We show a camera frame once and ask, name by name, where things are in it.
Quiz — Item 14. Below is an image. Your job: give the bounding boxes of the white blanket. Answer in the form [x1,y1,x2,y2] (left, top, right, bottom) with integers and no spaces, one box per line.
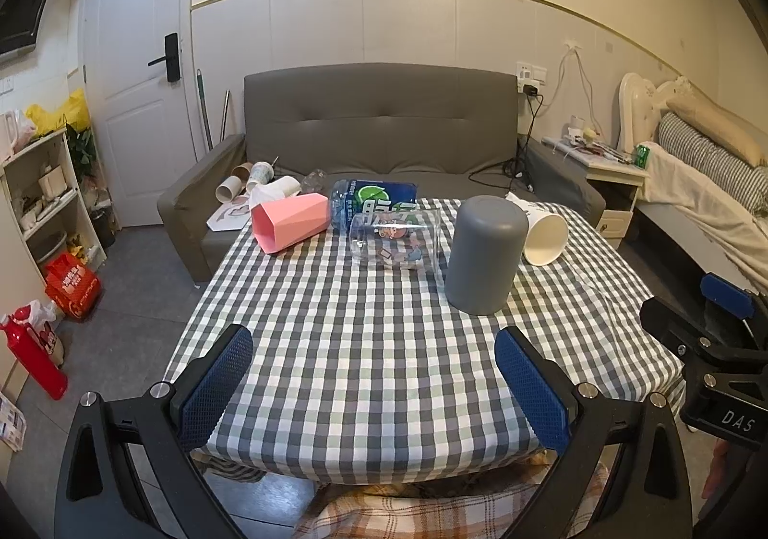
[645,146,768,300]

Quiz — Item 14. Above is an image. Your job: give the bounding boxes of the grey striped pillow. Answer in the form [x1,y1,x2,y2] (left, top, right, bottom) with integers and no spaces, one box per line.
[657,113,768,217]

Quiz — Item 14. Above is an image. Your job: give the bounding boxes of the beige pillow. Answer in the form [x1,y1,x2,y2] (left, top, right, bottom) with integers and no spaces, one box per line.
[666,93,768,169]

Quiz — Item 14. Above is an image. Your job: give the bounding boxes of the green potted plant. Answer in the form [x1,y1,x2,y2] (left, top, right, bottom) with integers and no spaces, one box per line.
[66,125,98,178]

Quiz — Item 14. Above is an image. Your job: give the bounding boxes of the person's right hand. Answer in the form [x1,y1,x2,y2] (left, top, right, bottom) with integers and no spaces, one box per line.
[703,442,731,507]

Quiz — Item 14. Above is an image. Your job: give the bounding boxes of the green broom handle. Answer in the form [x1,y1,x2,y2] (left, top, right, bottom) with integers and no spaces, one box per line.
[195,69,213,151]

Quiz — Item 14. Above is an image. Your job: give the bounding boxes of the clutter of small white things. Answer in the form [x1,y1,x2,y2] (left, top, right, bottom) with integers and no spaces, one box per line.
[561,119,632,163]

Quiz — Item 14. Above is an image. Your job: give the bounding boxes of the white carved headboard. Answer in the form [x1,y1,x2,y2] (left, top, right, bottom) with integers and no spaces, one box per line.
[618,72,692,154]

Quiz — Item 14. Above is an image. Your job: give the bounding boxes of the white wall power outlet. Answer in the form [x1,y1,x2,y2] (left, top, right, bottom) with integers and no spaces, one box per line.
[516,60,549,86]

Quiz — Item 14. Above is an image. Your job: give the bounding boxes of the black door lock handle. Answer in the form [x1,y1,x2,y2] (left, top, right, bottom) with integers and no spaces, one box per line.
[147,33,181,83]

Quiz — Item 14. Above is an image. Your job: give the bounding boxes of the clear printed plastic cup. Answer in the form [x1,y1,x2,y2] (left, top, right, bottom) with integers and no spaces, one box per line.
[348,209,448,283]

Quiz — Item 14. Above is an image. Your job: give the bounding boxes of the grey plastic cup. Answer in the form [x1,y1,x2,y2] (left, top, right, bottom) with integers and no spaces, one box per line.
[445,194,529,316]

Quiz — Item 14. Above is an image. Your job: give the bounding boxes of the red shopping bag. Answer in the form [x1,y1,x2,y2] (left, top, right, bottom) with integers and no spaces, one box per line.
[45,252,102,323]

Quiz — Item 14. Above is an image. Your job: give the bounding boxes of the blue plastic bottle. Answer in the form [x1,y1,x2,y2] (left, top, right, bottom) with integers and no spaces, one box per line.
[329,178,421,234]

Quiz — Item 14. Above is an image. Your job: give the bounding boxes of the white printed paper sheet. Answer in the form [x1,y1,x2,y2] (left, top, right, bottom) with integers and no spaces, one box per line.
[206,197,254,233]

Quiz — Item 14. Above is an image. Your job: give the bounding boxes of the black power cable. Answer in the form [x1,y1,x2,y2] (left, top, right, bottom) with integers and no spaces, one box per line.
[468,92,545,193]

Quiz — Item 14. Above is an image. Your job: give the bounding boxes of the white plastic bag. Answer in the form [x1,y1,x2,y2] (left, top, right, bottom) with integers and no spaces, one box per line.
[24,299,66,370]

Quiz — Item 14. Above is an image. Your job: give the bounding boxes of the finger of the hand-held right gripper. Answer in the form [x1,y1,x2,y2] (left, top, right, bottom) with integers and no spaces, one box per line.
[639,297,730,365]
[699,273,768,349]

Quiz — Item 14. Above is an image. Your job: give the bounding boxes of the orange plaid cloth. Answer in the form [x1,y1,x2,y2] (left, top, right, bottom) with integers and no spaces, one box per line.
[293,449,611,539]

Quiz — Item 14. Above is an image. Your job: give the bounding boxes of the printed papers on floor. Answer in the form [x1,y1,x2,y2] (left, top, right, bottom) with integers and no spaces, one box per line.
[0,392,28,454]

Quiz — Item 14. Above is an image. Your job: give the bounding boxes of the yellow plastic bag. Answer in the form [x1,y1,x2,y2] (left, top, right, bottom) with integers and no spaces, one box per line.
[25,89,91,134]

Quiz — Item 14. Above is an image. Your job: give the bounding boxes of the green printed paper cup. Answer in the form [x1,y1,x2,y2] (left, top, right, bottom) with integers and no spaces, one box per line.
[247,160,277,193]

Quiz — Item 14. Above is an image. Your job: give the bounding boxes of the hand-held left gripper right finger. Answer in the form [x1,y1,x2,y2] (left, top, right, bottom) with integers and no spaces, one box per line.
[493,326,697,539]

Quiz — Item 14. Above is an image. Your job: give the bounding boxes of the grey sofa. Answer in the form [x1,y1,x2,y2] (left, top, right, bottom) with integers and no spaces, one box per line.
[157,63,607,283]

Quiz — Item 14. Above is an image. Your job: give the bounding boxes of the white door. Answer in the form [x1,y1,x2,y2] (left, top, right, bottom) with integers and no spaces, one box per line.
[81,0,200,229]

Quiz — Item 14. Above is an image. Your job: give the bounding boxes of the white nightstand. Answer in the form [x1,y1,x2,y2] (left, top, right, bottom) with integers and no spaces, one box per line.
[541,136,650,240]

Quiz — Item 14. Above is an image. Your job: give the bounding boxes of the white storage shelf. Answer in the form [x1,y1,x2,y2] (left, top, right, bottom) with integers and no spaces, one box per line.
[0,126,108,277]

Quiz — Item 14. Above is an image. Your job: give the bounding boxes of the white cable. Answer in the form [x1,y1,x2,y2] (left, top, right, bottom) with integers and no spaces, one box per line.
[543,44,604,139]

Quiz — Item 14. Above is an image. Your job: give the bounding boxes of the grey checkered tablecloth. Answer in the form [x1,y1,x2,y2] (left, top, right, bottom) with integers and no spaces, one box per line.
[162,196,688,486]

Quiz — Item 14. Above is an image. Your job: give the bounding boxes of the red fire extinguisher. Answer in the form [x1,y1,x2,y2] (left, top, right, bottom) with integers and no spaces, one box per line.
[0,306,69,401]

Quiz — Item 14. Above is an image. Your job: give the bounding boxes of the black trash bin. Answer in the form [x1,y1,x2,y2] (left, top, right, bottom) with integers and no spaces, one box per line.
[90,206,117,250]

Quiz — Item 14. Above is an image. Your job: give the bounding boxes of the pink faceted cup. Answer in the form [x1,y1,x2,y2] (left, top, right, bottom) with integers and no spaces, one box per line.
[251,192,332,256]

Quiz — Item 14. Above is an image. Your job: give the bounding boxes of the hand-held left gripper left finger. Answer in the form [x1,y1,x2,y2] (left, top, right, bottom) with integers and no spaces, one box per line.
[54,324,256,539]

